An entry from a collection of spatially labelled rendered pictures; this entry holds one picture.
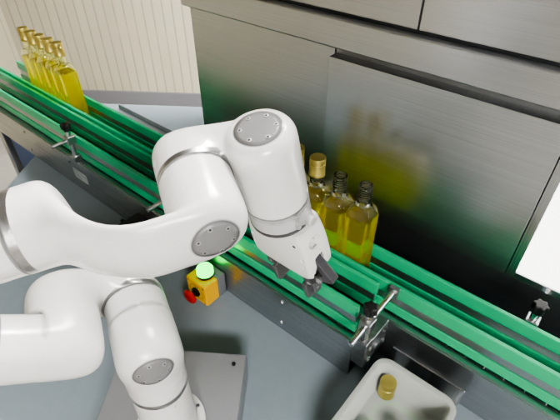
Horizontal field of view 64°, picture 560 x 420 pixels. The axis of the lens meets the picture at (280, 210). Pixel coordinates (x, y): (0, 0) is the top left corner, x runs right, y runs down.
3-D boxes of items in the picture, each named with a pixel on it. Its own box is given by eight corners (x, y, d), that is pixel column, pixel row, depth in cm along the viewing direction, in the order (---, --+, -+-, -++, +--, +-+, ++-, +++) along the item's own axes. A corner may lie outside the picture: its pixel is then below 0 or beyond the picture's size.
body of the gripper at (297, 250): (332, 201, 52) (338, 253, 61) (266, 169, 57) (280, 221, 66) (292, 247, 49) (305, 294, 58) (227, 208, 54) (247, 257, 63)
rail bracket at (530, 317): (535, 333, 94) (561, 292, 85) (525, 356, 90) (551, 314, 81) (516, 322, 96) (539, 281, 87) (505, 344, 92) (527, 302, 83)
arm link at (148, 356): (135, 426, 68) (110, 370, 58) (119, 355, 77) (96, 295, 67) (197, 400, 71) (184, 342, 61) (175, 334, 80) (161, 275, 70)
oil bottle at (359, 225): (368, 272, 106) (382, 202, 93) (356, 286, 103) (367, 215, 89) (348, 261, 109) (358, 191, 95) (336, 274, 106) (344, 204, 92)
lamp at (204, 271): (217, 272, 113) (217, 264, 112) (204, 283, 111) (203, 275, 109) (206, 264, 116) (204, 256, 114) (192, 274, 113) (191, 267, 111)
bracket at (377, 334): (387, 340, 100) (392, 320, 95) (364, 369, 94) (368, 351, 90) (372, 331, 101) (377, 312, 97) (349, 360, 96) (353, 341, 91)
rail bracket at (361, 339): (396, 315, 96) (406, 275, 88) (352, 370, 86) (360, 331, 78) (383, 307, 98) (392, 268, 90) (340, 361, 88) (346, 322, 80)
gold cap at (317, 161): (328, 173, 96) (329, 156, 93) (318, 181, 94) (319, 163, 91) (315, 167, 98) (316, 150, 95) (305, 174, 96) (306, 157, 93)
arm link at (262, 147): (152, 193, 40) (137, 130, 46) (189, 257, 48) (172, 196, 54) (307, 134, 41) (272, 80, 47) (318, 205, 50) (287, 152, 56)
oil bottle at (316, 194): (327, 251, 112) (334, 182, 98) (314, 264, 108) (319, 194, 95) (309, 241, 114) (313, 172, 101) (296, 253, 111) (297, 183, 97)
